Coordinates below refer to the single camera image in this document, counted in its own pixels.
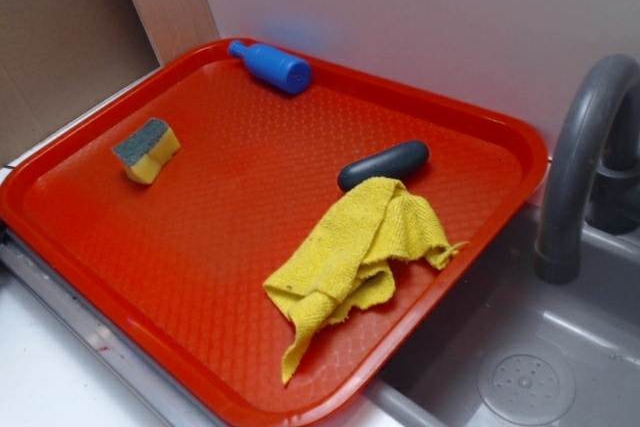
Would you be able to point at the yellow green sponge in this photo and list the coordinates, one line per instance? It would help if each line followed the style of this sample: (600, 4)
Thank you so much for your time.
(145, 152)

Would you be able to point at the yellow cloth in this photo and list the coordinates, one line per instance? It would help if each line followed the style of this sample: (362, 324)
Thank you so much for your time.
(344, 263)

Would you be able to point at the dark green plastic pickle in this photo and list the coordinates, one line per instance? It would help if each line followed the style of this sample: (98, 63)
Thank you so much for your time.
(397, 162)

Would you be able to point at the grey plastic faucet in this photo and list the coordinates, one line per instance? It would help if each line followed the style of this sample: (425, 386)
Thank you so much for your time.
(594, 175)

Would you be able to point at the red plastic tray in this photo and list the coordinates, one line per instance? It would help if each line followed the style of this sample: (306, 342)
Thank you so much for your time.
(178, 266)

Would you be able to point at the grey plastic sink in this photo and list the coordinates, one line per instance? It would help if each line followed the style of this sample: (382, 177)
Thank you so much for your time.
(504, 348)

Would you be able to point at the blue plastic bottle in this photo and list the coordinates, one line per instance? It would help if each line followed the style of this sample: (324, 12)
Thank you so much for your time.
(282, 70)

